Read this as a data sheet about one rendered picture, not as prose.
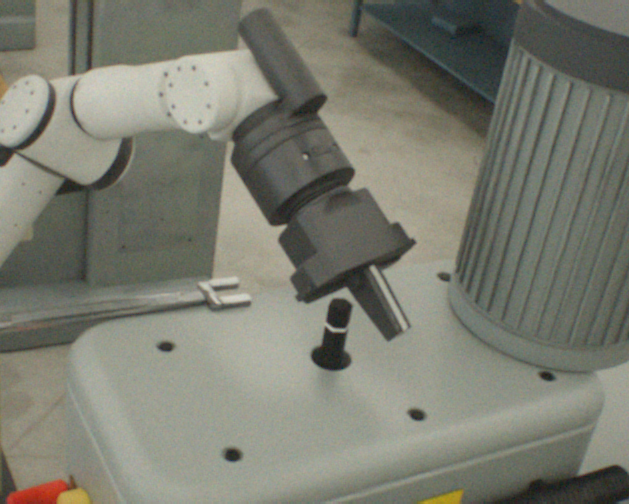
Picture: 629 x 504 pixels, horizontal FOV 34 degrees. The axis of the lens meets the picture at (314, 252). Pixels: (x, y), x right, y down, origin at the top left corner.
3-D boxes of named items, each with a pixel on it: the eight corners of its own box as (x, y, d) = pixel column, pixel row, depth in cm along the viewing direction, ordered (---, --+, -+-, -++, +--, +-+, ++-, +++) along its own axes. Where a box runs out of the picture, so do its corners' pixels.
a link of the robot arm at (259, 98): (212, 202, 87) (148, 97, 90) (296, 180, 95) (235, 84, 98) (281, 122, 80) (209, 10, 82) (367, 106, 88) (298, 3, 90)
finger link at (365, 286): (389, 342, 86) (350, 281, 88) (410, 326, 84) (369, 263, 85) (376, 349, 85) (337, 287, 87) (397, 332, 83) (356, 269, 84)
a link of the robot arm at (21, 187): (110, 101, 116) (-1, 250, 120) (16, 45, 107) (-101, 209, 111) (147, 149, 108) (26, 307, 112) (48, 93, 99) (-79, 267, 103)
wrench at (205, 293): (-14, 343, 87) (-14, 335, 87) (-22, 317, 90) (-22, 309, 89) (250, 305, 97) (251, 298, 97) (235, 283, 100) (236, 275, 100)
